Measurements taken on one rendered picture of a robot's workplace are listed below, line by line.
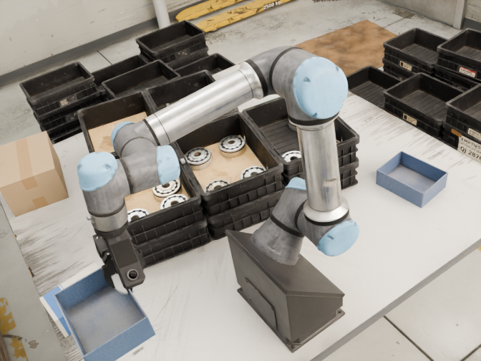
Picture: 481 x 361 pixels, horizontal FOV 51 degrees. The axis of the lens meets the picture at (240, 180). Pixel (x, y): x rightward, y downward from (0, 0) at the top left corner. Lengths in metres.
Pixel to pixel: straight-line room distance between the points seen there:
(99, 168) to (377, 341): 1.68
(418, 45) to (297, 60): 2.54
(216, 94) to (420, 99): 2.04
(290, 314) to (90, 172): 0.68
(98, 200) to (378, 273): 0.99
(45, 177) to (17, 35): 2.89
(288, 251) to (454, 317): 1.22
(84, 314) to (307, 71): 0.75
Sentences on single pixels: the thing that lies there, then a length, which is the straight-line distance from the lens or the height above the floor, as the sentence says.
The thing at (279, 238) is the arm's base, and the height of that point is 0.97.
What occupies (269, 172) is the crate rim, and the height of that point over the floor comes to 0.93.
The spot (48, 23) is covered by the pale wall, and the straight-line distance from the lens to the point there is 4.95.
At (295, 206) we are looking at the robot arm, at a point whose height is 1.06.
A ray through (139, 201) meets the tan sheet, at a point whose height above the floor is 0.83.
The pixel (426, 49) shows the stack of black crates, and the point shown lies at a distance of 3.58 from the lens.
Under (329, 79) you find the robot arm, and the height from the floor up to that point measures 1.48.
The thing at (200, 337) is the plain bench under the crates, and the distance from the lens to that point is 1.60.
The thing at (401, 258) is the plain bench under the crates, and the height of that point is 0.70.
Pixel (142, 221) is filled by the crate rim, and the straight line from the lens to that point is 1.65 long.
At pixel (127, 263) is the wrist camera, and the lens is 1.07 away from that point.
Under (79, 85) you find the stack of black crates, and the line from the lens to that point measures 3.29.
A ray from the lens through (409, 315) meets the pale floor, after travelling 2.47.
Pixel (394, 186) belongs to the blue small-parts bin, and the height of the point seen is 0.74.
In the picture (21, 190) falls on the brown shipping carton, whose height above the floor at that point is 0.81.
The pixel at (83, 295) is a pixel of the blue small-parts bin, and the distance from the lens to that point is 1.30.
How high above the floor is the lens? 2.03
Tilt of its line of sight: 41 degrees down
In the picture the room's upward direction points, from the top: 10 degrees counter-clockwise
